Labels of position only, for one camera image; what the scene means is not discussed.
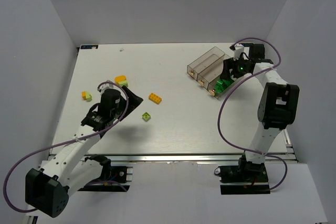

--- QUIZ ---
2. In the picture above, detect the aluminium front rail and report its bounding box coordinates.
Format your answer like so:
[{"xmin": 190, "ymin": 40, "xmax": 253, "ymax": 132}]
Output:
[{"xmin": 48, "ymin": 152, "xmax": 299, "ymax": 164}]

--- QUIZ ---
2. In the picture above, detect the orange small lego brick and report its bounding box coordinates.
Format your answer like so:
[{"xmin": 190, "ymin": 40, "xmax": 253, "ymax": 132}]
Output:
[{"xmin": 81, "ymin": 91, "xmax": 89, "ymax": 100}]

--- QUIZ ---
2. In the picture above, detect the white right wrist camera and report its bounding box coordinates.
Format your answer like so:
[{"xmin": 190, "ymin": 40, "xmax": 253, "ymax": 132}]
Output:
[{"xmin": 230, "ymin": 43, "xmax": 245, "ymax": 58}]

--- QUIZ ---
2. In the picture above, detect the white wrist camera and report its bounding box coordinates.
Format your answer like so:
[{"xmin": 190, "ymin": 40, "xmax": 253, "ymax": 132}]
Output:
[
  {"xmin": 230, "ymin": 43, "xmax": 245, "ymax": 58},
  {"xmin": 97, "ymin": 82, "xmax": 113, "ymax": 95}
]

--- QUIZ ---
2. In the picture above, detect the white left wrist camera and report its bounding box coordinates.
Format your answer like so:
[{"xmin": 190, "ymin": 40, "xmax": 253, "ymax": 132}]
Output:
[{"xmin": 97, "ymin": 82, "xmax": 113, "ymax": 95}]

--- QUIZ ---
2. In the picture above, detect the pale green small lego brick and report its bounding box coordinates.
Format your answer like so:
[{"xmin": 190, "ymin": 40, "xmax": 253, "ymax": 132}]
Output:
[{"xmin": 85, "ymin": 93, "xmax": 92, "ymax": 102}]

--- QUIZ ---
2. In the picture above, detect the light green lego brick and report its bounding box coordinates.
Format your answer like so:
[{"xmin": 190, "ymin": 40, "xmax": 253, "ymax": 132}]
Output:
[{"xmin": 118, "ymin": 80, "xmax": 128, "ymax": 87}]

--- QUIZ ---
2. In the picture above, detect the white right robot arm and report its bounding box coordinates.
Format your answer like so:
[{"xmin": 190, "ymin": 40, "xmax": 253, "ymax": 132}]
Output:
[{"xmin": 215, "ymin": 44, "xmax": 299, "ymax": 174}]

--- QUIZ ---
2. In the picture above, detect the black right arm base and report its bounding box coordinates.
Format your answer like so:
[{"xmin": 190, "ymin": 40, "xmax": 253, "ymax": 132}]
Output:
[{"xmin": 214, "ymin": 164, "xmax": 270, "ymax": 195}]

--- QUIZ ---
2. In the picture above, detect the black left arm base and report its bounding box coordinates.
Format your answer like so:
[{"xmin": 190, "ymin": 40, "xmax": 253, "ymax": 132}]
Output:
[{"xmin": 79, "ymin": 155, "xmax": 133, "ymax": 193}]

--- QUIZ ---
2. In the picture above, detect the clear three-compartment plastic container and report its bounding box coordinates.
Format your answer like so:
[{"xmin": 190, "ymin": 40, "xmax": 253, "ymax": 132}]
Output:
[{"xmin": 187, "ymin": 47, "xmax": 231, "ymax": 99}]

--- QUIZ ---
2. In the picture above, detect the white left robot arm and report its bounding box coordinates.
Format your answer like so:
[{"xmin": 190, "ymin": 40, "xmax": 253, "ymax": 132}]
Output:
[{"xmin": 25, "ymin": 82, "xmax": 143, "ymax": 218}]

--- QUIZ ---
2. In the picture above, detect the orange rounded lego brick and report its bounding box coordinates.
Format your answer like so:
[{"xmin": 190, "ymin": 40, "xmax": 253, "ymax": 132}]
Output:
[{"xmin": 114, "ymin": 75, "xmax": 127, "ymax": 83}]

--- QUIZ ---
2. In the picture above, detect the lime square lego brick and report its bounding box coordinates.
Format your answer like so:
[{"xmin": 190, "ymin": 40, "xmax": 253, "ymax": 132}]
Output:
[{"xmin": 142, "ymin": 112, "xmax": 151, "ymax": 122}]

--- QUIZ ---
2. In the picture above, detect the green curved lego brick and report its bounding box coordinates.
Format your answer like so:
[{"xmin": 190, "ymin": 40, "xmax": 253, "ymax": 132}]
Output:
[{"xmin": 214, "ymin": 79, "xmax": 234, "ymax": 94}]

